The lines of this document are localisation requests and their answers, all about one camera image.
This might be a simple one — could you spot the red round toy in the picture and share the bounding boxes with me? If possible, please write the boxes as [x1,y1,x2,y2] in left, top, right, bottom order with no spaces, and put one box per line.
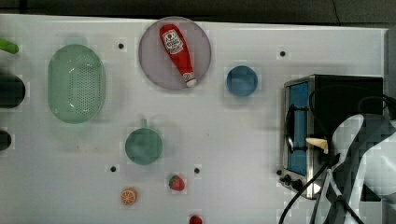
[189,215,203,224]

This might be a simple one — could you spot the black object lower left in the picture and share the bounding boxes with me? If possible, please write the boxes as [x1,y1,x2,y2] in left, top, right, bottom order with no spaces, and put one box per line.
[0,130,12,150]

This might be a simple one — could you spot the blue round bowl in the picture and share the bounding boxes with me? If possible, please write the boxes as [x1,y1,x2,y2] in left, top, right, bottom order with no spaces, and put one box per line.
[226,65,258,97]

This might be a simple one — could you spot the black object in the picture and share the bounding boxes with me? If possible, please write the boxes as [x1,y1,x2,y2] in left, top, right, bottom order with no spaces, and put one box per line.
[0,130,12,150]
[0,75,26,108]

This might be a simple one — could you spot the yellow plush banana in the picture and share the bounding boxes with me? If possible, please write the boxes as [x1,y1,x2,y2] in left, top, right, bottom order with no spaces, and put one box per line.
[305,137,329,154]

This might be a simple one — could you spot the orange slice toy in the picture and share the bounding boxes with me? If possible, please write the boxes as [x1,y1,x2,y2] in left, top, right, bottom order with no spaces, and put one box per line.
[120,188,137,206]

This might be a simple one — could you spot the black object upper left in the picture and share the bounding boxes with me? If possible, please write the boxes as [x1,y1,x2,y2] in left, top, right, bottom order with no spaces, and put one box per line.
[0,75,26,108]

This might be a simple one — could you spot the green toy at edge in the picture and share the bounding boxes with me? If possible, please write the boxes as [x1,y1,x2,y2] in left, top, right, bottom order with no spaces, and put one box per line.
[0,38,19,54]

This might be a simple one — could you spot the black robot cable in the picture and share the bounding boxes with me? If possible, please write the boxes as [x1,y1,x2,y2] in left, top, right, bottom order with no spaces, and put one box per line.
[277,85,396,224]

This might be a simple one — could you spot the green cup with handle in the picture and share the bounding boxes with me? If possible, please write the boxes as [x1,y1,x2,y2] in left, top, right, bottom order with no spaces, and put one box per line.
[124,119,163,165]

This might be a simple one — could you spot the red plush ketchup bottle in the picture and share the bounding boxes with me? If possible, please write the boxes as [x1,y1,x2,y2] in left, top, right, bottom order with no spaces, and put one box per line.
[159,23,197,88]

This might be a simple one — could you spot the black toaster oven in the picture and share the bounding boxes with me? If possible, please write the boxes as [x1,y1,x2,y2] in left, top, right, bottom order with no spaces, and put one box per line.
[281,75,383,200]

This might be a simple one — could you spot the red plush strawberry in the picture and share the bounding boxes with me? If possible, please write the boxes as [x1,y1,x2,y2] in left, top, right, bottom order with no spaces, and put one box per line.
[168,175,185,191]

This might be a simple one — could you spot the green oval colander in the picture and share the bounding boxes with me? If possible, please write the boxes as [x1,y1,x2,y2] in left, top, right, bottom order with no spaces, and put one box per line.
[48,45,106,124]

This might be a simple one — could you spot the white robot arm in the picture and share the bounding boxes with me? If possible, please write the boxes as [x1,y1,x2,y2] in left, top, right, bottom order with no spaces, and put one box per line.
[309,115,396,224]

